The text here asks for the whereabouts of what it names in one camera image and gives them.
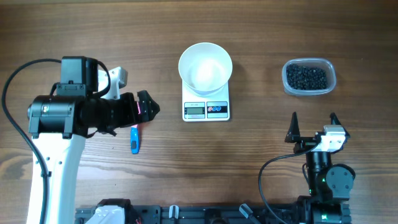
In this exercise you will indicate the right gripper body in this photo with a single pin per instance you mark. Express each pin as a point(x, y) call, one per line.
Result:
point(305, 145)

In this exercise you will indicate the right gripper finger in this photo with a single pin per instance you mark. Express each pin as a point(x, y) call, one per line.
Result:
point(293, 133)
point(335, 121)

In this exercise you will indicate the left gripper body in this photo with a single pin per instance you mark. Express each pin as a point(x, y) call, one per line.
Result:
point(121, 112)

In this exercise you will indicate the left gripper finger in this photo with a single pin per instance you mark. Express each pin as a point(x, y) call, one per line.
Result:
point(145, 100)
point(148, 110)

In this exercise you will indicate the pink scoop blue handle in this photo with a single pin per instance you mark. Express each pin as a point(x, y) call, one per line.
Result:
point(135, 139)

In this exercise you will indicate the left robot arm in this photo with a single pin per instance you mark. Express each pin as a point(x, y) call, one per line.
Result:
point(59, 125)

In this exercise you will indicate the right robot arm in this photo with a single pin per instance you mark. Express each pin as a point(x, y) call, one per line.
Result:
point(329, 184)

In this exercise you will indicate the white digital kitchen scale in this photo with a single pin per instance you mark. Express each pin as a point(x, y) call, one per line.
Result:
point(204, 108)

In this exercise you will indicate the white bowl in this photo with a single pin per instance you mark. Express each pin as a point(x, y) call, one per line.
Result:
point(205, 67)

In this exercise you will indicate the clear plastic container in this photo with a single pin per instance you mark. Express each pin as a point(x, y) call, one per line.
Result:
point(310, 62)

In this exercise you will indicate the black beans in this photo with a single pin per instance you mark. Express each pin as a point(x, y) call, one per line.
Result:
point(306, 78)

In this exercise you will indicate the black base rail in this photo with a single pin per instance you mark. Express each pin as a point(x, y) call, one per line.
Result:
point(203, 215)

